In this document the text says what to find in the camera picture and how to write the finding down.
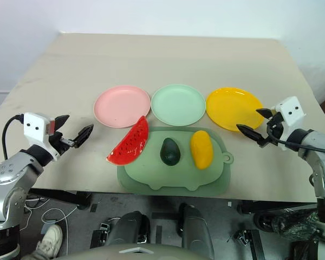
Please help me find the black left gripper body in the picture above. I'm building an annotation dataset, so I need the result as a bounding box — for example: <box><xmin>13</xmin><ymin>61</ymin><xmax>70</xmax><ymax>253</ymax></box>
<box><xmin>47</xmin><ymin>131</ymin><xmax>75</xmax><ymax>157</ymax></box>

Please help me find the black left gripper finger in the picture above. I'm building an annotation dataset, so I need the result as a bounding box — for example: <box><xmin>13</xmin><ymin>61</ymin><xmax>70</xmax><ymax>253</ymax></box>
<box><xmin>71</xmin><ymin>123</ymin><xmax>95</xmax><ymax>149</ymax></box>
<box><xmin>54</xmin><ymin>114</ymin><xmax>71</xmax><ymax>134</ymax></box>

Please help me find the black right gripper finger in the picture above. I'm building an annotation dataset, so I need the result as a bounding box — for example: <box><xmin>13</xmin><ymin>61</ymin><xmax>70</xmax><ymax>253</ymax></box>
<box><xmin>236</xmin><ymin>123</ymin><xmax>267</xmax><ymax>144</ymax></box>
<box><xmin>255</xmin><ymin>107</ymin><xmax>274</xmax><ymax>120</ymax></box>

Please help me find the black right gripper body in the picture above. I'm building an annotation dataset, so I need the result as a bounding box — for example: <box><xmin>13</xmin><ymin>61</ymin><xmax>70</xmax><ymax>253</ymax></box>
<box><xmin>258</xmin><ymin>111</ymin><xmax>285</xmax><ymax>148</ymax></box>

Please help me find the yellow plate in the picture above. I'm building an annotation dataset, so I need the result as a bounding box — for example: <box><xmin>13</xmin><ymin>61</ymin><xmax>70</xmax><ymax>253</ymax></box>
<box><xmin>205</xmin><ymin>87</ymin><xmax>265</xmax><ymax>133</ymax></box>

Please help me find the pink plate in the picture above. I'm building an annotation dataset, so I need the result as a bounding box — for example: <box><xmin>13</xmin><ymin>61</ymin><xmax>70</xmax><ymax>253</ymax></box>
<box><xmin>93</xmin><ymin>84</ymin><xmax>152</xmax><ymax>129</ymax></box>

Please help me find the green plate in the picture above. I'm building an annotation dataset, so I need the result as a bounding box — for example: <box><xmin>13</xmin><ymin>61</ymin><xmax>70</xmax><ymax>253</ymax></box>
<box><xmin>151</xmin><ymin>83</ymin><xmax>207</xmax><ymax>127</ymax></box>

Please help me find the red watermelon slice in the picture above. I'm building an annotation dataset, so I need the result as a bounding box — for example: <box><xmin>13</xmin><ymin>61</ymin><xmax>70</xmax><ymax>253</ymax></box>
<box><xmin>106</xmin><ymin>115</ymin><xmax>150</xmax><ymax>166</ymax></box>

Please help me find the yellow mango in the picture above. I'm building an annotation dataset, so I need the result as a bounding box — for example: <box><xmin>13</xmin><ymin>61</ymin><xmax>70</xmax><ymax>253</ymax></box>
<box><xmin>190</xmin><ymin>130</ymin><xmax>214</xmax><ymax>171</ymax></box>

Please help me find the dark green avocado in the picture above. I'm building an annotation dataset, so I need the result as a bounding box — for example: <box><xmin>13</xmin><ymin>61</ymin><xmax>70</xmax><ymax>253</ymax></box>
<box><xmin>159</xmin><ymin>137</ymin><xmax>180</xmax><ymax>166</ymax></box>

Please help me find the black caster wheel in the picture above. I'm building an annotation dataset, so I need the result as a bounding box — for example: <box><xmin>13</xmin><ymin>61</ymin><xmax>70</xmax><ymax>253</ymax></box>
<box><xmin>253</xmin><ymin>212</ymin><xmax>275</xmax><ymax>231</ymax></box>

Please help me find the green silicone mat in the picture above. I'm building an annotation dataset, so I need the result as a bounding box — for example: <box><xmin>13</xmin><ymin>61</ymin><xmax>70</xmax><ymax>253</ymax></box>
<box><xmin>116</xmin><ymin>126</ymin><xmax>234</xmax><ymax>194</ymax></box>

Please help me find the white sneaker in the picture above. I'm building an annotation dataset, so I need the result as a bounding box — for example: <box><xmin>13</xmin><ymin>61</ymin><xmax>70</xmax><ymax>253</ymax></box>
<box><xmin>35</xmin><ymin>224</ymin><xmax>64</xmax><ymax>259</ymax></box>

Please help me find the black crumpled bag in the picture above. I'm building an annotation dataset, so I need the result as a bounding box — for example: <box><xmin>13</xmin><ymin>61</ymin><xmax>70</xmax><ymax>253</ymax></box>
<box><xmin>270</xmin><ymin>210</ymin><xmax>325</xmax><ymax>246</ymax></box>

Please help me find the dark grey robot leg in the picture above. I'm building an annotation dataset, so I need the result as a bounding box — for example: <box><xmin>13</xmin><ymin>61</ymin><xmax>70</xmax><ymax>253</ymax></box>
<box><xmin>178</xmin><ymin>203</ymin><xmax>216</xmax><ymax>260</ymax></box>
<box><xmin>105</xmin><ymin>211</ymin><xmax>153</xmax><ymax>250</ymax></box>

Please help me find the grey robot torso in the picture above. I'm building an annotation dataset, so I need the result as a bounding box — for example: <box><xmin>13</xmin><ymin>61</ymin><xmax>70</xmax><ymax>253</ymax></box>
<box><xmin>53</xmin><ymin>242</ymin><xmax>208</xmax><ymax>260</ymax></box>

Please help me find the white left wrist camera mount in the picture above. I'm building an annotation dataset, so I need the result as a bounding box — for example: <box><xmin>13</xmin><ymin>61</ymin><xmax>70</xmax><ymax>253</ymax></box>
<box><xmin>22</xmin><ymin>112</ymin><xmax>58</xmax><ymax>163</ymax></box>

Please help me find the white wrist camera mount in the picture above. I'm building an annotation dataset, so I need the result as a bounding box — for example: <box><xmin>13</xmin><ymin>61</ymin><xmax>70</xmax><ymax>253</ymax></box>
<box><xmin>270</xmin><ymin>96</ymin><xmax>307</xmax><ymax>151</ymax></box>
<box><xmin>22</xmin><ymin>112</ymin><xmax>58</xmax><ymax>163</ymax></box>

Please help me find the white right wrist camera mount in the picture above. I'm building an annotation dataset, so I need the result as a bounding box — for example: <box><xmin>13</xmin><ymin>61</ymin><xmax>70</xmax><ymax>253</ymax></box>
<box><xmin>270</xmin><ymin>96</ymin><xmax>307</xmax><ymax>151</ymax></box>

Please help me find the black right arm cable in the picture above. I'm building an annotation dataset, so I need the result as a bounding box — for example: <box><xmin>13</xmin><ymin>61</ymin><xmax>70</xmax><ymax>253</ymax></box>
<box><xmin>265</xmin><ymin>127</ymin><xmax>325</xmax><ymax>156</ymax></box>

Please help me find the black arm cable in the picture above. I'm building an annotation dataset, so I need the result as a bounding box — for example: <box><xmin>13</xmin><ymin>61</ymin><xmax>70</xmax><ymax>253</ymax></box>
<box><xmin>265</xmin><ymin>127</ymin><xmax>325</xmax><ymax>156</ymax></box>
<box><xmin>2</xmin><ymin>114</ymin><xmax>25</xmax><ymax>161</ymax></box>

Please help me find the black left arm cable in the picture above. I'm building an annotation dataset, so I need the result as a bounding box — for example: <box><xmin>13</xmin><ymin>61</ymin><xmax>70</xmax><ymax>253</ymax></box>
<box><xmin>2</xmin><ymin>114</ymin><xmax>25</xmax><ymax>161</ymax></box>

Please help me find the black table frame bar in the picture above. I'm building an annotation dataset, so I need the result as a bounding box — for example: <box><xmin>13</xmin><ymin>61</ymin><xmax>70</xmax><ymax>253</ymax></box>
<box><xmin>28</xmin><ymin>188</ymin><xmax>93</xmax><ymax>211</ymax></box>
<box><xmin>237</xmin><ymin>199</ymin><xmax>318</xmax><ymax>216</ymax></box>

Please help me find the white floor cable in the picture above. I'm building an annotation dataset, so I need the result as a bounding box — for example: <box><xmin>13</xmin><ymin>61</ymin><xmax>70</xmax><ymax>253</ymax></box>
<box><xmin>21</xmin><ymin>199</ymin><xmax>81</xmax><ymax>257</ymax></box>

